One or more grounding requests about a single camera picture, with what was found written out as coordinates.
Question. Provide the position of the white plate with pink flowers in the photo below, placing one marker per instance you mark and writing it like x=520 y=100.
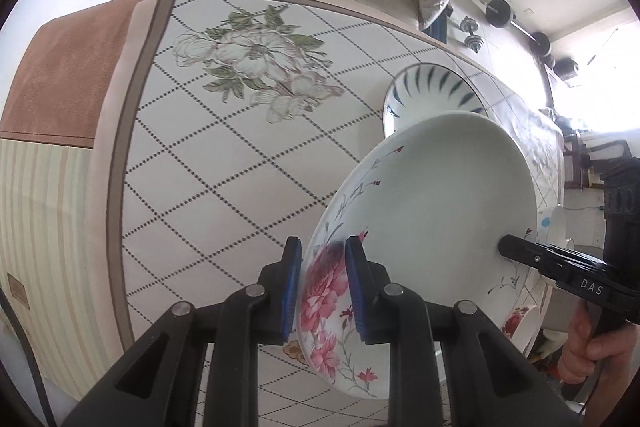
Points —
x=431 y=204

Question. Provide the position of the person's right hand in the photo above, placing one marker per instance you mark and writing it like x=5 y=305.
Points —
x=584 y=349

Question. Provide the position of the black barbell with plates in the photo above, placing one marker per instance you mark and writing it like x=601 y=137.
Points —
x=500 y=14

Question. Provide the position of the small chrome dumbbell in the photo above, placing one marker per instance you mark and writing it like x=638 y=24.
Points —
x=473 y=40

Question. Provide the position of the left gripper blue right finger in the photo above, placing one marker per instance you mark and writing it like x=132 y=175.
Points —
x=361 y=287

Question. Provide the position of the white bowl with coloured dots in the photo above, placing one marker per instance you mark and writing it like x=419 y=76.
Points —
x=551 y=226

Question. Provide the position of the white bowl with red flower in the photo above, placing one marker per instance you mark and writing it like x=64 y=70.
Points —
x=523 y=323

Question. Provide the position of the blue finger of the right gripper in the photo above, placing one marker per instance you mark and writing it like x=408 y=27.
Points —
x=519 y=250

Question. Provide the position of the white plate with blue leaves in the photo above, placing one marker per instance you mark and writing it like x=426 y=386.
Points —
x=425 y=90

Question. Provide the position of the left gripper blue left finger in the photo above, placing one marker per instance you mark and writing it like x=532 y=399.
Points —
x=290 y=270

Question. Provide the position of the floral checked tablecloth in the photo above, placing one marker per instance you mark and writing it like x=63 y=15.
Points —
x=156 y=151

